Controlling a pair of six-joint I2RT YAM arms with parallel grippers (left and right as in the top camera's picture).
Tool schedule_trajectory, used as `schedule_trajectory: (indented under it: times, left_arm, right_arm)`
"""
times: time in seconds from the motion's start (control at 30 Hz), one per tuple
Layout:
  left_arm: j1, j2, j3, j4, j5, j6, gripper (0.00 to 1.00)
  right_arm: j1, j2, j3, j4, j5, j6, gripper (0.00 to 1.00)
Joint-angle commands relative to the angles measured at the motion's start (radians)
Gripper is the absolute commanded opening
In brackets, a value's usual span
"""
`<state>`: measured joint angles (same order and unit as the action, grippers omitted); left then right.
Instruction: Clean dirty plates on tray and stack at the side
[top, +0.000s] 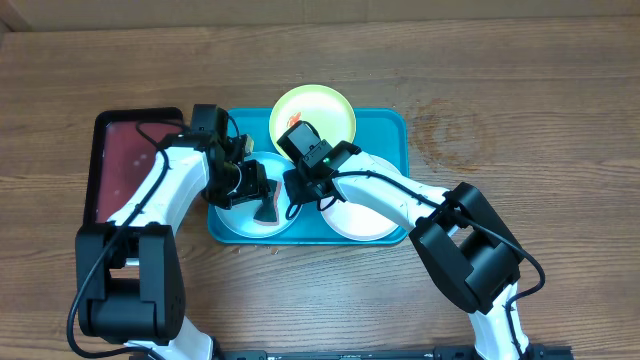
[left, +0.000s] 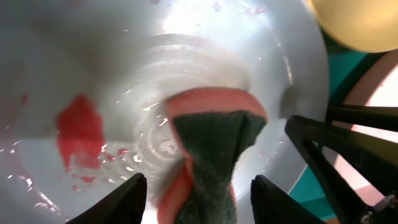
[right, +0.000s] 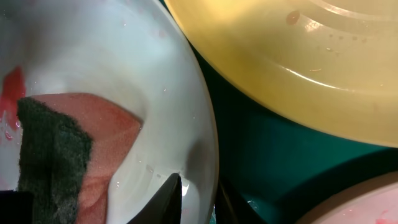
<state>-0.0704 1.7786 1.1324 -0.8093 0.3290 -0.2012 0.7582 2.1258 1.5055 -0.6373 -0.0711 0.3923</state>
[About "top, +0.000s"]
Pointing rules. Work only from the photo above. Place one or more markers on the light blue plastic plate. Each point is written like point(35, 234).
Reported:
point(239, 219)

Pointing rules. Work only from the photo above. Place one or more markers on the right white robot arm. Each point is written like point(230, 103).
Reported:
point(468, 251)

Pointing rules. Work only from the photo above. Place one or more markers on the brown cardboard back panel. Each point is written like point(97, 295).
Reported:
point(75, 15)

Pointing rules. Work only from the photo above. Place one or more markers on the black tray with red water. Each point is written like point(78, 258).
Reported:
point(121, 158)

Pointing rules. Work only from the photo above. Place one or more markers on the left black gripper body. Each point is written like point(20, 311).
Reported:
point(233, 185)

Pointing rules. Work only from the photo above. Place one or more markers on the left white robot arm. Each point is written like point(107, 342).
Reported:
point(130, 294)

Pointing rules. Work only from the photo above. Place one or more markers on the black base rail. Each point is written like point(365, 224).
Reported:
point(533, 352)

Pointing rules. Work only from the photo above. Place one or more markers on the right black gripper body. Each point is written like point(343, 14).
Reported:
point(301, 189)

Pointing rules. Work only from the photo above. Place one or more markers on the white plastic plate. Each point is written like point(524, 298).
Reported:
point(359, 223)

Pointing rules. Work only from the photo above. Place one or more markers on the yellow-green plastic plate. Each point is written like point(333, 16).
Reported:
point(327, 110)

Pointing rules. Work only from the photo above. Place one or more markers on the teal plastic tray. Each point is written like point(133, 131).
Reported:
point(381, 132)

